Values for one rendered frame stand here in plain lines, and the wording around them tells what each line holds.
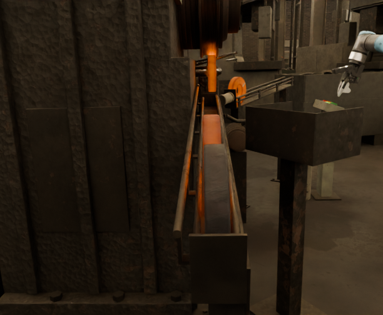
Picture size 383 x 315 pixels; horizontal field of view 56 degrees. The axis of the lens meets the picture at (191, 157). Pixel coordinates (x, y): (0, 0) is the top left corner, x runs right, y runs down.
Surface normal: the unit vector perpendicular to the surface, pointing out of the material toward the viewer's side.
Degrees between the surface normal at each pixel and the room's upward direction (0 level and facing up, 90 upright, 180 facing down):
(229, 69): 90
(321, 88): 90
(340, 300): 0
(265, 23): 90
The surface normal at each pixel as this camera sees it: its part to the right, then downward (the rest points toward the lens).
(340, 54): -0.95, 0.10
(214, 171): -0.04, -0.59
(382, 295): -0.03, -0.97
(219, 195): -0.04, -0.24
